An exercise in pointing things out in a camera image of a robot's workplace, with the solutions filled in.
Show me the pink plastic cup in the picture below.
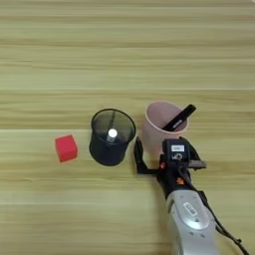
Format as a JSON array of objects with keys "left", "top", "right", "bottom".
[{"left": 141, "top": 101, "right": 190, "bottom": 157}]

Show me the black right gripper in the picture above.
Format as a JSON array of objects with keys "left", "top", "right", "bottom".
[{"left": 132, "top": 135, "right": 208, "bottom": 200}]

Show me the red foam cube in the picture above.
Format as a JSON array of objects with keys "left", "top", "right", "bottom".
[{"left": 54, "top": 133, "right": 80, "bottom": 163}]

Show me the black mesh pen holder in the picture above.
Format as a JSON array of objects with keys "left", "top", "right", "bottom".
[{"left": 88, "top": 108, "right": 137, "bottom": 167}]

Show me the black marker pen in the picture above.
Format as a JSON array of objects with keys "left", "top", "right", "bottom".
[{"left": 161, "top": 104, "right": 197, "bottom": 133}]

